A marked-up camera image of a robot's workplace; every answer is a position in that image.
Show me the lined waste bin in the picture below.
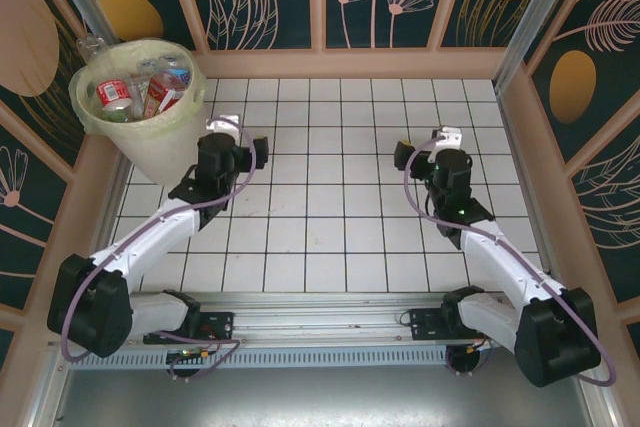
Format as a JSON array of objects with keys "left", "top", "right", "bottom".
[{"left": 71, "top": 35, "right": 209, "bottom": 138}]

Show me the grey metal base panel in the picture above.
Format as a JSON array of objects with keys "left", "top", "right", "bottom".
[{"left": 47, "top": 366, "right": 614, "bottom": 427}]

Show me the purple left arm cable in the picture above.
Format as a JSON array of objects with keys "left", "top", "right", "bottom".
[{"left": 60, "top": 116, "right": 261, "bottom": 381}]

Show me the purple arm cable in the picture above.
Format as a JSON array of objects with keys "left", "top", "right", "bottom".
[
  {"left": 60, "top": 116, "right": 261, "bottom": 381},
  {"left": 404, "top": 135, "right": 619, "bottom": 389}
]

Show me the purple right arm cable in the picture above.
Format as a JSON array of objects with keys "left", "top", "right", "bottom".
[{"left": 404, "top": 135, "right": 619, "bottom": 389}]

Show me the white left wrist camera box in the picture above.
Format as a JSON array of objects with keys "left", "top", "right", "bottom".
[{"left": 204, "top": 113, "right": 242, "bottom": 137}]

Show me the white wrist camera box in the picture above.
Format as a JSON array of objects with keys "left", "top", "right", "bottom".
[
  {"left": 430, "top": 125, "right": 465, "bottom": 152},
  {"left": 204, "top": 113, "right": 242, "bottom": 137}
]

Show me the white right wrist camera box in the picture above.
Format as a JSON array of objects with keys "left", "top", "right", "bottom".
[{"left": 430, "top": 125, "right": 465, "bottom": 152}]

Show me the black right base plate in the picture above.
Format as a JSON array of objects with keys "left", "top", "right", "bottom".
[{"left": 408, "top": 306, "right": 501, "bottom": 344}]

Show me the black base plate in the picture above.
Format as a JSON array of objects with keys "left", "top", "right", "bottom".
[
  {"left": 143, "top": 310, "right": 236, "bottom": 347},
  {"left": 408, "top": 306, "right": 501, "bottom": 344}
]

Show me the aluminium mounting rail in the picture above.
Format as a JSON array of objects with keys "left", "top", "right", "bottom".
[{"left": 47, "top": 291, "right": 594, "bottom": 348}]

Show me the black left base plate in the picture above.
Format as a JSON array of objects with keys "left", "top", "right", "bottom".
[{"left": 143, "top": 310, "right": 236, "bottom": 347}]

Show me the slotted grey cable tray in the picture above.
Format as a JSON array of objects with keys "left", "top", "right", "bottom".
[{"left": 69, "top": 349, "right": 451, "bottom": 372}]

